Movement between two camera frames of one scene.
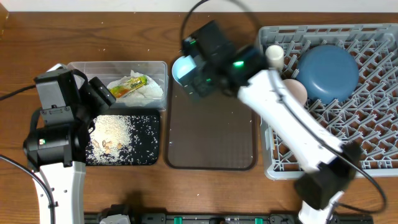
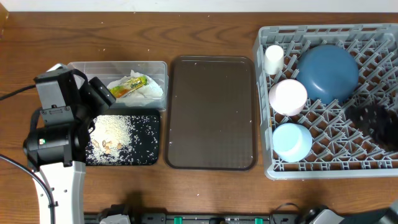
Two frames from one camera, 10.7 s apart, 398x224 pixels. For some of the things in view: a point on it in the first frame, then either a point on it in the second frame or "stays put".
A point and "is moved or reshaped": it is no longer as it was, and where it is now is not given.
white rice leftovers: [123, 140] stays put
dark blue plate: [329, 73] stays put
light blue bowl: [182, 66] is moved or reshaped
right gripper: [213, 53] to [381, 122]
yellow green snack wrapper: [121, 89] stays put
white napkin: [152, 91] stays put
